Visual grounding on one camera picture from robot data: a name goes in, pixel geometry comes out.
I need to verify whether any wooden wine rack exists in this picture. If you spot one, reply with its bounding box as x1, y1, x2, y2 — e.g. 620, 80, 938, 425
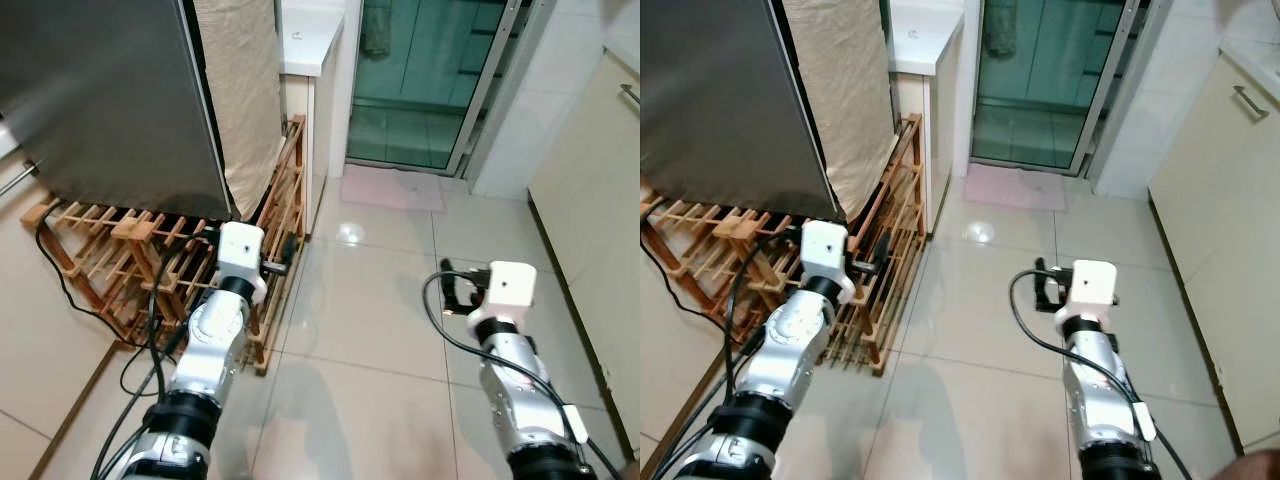
22, 115, 309, 377
640, 112, 926, 377

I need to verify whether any pink floor mat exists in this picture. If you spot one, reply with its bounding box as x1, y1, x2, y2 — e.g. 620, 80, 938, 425
340, 165, 447, 214
963, 165, 1067, 214

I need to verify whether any beige cupboard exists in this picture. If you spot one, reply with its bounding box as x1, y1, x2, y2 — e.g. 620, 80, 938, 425
1147, 40, 1280, 453
527, 40, 641, 456

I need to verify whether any beige cloth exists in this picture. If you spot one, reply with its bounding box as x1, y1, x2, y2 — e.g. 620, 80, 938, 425
782, 0, 891, 221
193, 0, 287, 221

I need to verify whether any green glass sliding door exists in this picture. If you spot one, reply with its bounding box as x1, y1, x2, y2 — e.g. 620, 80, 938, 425
968, 0, 1173, 178
345, 0, 549, 178

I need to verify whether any green towel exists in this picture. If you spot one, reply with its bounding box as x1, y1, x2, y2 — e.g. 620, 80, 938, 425
983, 0, 1019, 58

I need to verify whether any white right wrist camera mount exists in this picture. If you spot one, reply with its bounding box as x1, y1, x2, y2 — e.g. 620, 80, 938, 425
1055, 258, 1119, 339
468, 262, 538, 341

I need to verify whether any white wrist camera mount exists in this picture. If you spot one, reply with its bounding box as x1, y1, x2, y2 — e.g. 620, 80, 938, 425
800, 220, 857, 304
1055, 258, 1119, 339
468, 262, 538, 341
215, 222, 268, 304

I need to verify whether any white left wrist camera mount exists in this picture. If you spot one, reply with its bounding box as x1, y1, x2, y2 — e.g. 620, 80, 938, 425
215, 222, 268, 304
800, 220, 857, 304

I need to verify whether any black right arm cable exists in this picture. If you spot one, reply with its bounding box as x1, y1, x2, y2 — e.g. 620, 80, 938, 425
1008, 268, 1196, 480
422, 268, 626, 480

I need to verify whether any black power cord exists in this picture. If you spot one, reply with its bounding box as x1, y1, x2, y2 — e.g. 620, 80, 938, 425
36, 222, 151, 353
640, 240, 741, 346

